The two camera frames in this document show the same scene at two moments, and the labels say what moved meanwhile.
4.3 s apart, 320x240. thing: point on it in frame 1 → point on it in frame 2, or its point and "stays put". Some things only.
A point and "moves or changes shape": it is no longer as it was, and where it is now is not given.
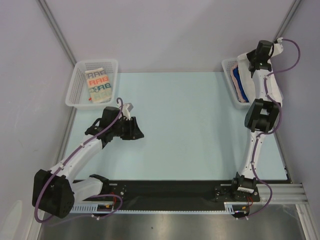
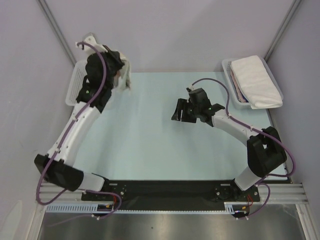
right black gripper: [260, 66] → [186, 110]
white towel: [246, 76] moves or changes shape
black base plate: [180, 195] stays put
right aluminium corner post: [286, 20] stays put
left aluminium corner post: [44, 6] stays put
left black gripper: [134, 132] → [114, 56]
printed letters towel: [99, 86] moves or changes shape
